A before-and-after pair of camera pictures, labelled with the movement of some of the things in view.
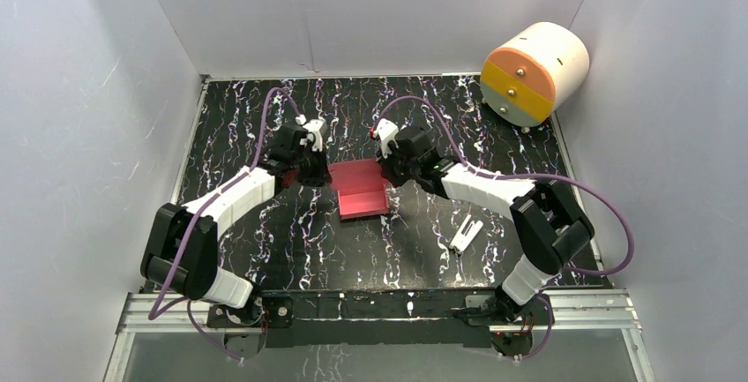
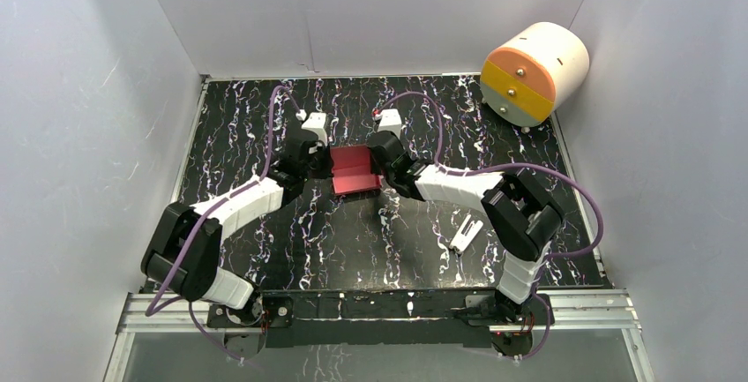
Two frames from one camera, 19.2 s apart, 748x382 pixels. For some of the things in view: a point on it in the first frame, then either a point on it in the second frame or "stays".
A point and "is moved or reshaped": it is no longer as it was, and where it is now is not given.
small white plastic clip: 461,242 stays
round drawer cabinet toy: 536,70 stays
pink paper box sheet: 362,191 is moved or reshaped
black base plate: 380,319 stays
